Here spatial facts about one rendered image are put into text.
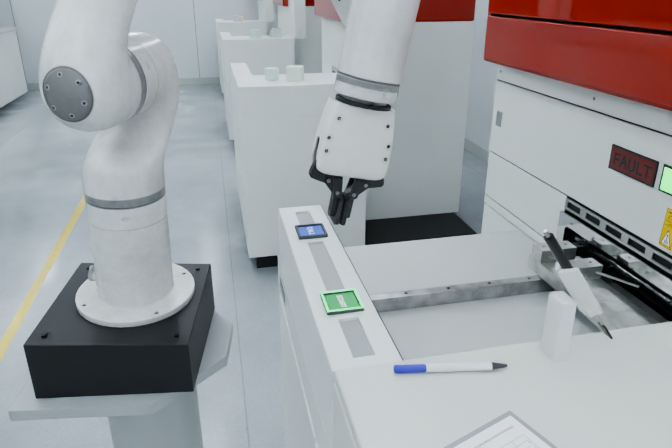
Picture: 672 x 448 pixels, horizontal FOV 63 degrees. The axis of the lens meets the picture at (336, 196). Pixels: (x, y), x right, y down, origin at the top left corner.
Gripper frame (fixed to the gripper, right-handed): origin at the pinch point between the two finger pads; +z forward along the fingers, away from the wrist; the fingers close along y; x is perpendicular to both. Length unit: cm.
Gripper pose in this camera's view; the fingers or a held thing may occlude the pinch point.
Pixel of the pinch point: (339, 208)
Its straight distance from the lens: 77.6
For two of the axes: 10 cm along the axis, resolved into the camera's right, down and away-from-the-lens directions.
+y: -9.6, -1.2, -2.7
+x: 2.2, 3.5, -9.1
